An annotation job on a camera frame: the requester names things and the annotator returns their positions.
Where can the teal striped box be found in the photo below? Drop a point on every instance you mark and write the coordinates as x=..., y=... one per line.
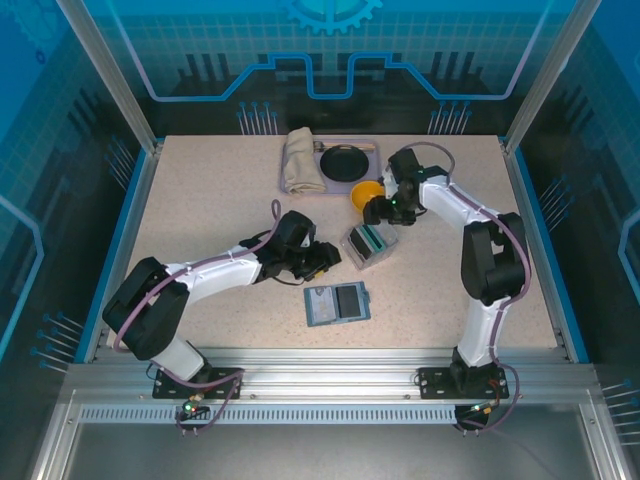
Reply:
x=386, y=248

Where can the teal card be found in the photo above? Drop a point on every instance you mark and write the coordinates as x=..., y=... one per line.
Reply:
x=374, y=236

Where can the white grey numbered card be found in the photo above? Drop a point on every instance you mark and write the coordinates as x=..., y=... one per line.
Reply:
x=322, y=305

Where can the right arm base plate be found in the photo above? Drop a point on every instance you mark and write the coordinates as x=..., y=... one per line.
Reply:
x=435, y=382

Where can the metal spoon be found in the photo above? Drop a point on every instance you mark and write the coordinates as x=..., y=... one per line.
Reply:
x=318, y=145

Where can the black round plate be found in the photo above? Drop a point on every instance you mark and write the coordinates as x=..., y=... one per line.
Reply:
x=344, y=163

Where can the lavender tray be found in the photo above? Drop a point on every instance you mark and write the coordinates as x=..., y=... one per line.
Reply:
x=337, y=186

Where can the wooden chopstick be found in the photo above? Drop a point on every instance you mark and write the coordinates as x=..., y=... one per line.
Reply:
x=367, y=146

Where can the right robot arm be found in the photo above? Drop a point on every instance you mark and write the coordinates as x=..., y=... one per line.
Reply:
x=450, y=200

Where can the aluminium corner post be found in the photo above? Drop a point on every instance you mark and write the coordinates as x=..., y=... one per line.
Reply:
x=541, y=85
x=120, y=85

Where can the black card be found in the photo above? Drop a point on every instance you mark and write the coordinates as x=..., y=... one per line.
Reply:
x=350, y=301
x=364, y=247

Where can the yellow bowl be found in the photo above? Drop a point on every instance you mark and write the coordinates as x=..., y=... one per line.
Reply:
x=361, y=196

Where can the beige folded cloth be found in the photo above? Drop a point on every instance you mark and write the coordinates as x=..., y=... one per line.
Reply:
x=300, y=160

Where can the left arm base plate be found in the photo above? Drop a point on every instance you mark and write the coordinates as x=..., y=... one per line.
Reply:
x=225, y=382

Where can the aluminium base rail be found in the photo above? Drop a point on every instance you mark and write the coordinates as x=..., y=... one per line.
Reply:
x=330, y=375

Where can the aluminium side rail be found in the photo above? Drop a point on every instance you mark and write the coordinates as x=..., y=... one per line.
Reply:
x=536, y=250
x=126, y=250

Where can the small LED circuit board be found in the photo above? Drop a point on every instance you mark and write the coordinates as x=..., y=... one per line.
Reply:
x=192, y=407
x=485, y=407

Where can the blue card holder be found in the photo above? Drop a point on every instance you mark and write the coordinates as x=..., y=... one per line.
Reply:
x=367, y=302

